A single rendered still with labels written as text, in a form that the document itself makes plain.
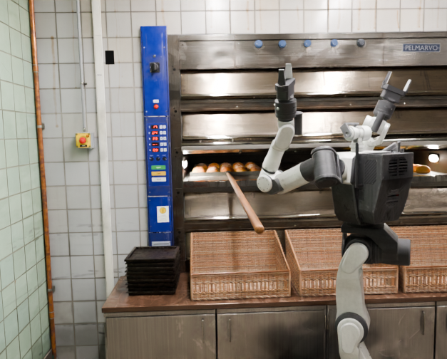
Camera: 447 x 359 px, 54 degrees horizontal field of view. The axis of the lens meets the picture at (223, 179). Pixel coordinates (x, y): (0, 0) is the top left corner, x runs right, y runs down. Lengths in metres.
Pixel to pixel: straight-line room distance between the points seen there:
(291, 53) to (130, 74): 1.03
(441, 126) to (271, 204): 1.21
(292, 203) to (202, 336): 1.03
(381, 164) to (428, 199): 1.43
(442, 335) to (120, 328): 1.76
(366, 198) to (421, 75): 1.46
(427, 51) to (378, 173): 1.52
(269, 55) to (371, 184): 1.33
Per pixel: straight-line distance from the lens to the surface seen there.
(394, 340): 2.73
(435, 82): 3.18
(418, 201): 3.16
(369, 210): 1.85
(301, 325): 2.54
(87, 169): 2.91
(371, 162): 1.83
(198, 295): 2.47
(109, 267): 2.98
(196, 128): 2.80
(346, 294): 2.07
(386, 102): 2.27
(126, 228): 2.91
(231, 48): 2.87
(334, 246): 2.95
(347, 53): 3.00
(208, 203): 2.85
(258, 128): 2.81
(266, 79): 2.86
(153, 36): 2.85
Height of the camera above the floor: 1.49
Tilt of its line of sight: 6 degrees down
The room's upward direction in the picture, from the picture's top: 1 degrees counter-clockwise
